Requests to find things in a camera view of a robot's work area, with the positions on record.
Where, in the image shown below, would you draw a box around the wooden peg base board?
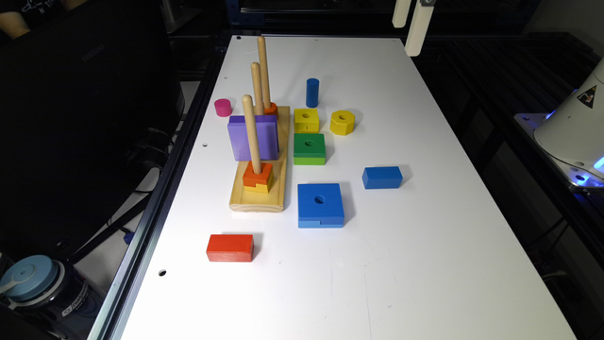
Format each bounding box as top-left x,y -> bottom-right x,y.
229,106 -> 291,213

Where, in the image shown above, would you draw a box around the yellow block under orange block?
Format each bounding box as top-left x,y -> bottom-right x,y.
243,177 -> 273,194

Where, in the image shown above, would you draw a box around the orange block on rear peg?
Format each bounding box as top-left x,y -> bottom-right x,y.
264,102 -> 278,116

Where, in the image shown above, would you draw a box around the orange block on peg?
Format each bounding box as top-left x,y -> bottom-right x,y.
264,102 -> 278,116
243,161 -> 274,187

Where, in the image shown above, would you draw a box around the large blue square block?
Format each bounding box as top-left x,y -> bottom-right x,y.
297,183 -> 344,229

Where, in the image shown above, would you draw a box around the purple square block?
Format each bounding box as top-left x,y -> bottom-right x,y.
227,115 -> 279,162

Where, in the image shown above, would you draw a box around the small blue rectangular block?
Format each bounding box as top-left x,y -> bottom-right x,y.
361,166 -> 403,189

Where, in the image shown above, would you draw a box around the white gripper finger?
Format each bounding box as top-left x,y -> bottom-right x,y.
405,3 -> 433,57
392,0 -> 411,28

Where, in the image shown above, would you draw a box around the front wooden peg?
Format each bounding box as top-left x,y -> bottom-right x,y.
242,94 -> 262,175

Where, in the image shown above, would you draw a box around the pink cylinder block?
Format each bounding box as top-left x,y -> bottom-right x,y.
214,98 -> 232,117

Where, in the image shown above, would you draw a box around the dark green square block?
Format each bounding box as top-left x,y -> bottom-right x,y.
294,133 -> 326,158

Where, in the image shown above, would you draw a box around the wooden peg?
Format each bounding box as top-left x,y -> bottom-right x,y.
251,61 -> 264,115
258,36 -> 272,111
242,94 -> 262,175

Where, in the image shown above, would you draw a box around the orange block on front peg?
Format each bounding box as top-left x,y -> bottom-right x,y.
243,161 -> 274,187

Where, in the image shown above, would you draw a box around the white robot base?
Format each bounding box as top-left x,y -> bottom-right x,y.
514,63 -> 603,192

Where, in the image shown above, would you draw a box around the blue lid water bottle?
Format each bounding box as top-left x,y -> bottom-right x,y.
1,255 -> 105,340

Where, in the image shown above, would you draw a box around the red rectangular block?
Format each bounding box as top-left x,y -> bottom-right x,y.
206,234 -> 254,262

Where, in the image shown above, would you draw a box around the middle wooden peg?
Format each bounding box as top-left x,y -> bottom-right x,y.
251,61 -> 264,115

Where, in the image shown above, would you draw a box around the yellow square block with hole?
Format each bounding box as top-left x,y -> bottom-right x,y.
294,109 -> 320,134

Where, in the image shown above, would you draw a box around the yellow octagon block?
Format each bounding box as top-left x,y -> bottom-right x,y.
329,110 -> 355,136

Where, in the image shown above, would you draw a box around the person in black shirt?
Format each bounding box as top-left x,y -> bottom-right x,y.
1,0 -> 87,40

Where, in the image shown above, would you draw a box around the rear wooden peg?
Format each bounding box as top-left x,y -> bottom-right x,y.
258,36 -> 272,111

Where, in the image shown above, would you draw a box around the blue cylinder block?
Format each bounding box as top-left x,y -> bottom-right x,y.
306,78 -> 320,108

